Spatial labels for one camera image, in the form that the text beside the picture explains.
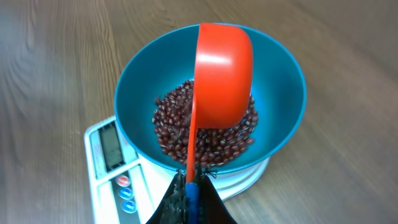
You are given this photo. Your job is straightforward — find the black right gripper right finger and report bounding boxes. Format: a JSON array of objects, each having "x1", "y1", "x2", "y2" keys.
[{"x1": 195, "y1": 166, "x2": 237, "y2": 224}]

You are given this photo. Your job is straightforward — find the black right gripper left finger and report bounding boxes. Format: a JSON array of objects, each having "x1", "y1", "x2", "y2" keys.
[{"x1": 146, "y1": 170, "x2": 187, "y2": 224}]

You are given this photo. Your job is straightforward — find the red scoop with blue handle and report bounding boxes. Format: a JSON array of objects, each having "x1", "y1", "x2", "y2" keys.
[{"x1": 185, "y1": 23, "x2": 253, "y2": 224}]

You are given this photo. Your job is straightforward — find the white digital kitchen scale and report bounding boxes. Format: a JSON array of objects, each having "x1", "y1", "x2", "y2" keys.
[{"x1": 83, "y1": 114, "x2": 271, "y2": 224}]

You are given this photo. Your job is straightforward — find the red beans in bowl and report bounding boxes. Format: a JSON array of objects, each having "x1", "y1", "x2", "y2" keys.
[{"x1": 152, "y1": 80, "x2": 259, "y2": 167}]

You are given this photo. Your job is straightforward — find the teal blue bowl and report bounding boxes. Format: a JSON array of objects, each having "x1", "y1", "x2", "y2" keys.
[{"x1": 114, "y1": 24, "x2": 307, "y2": 174}]

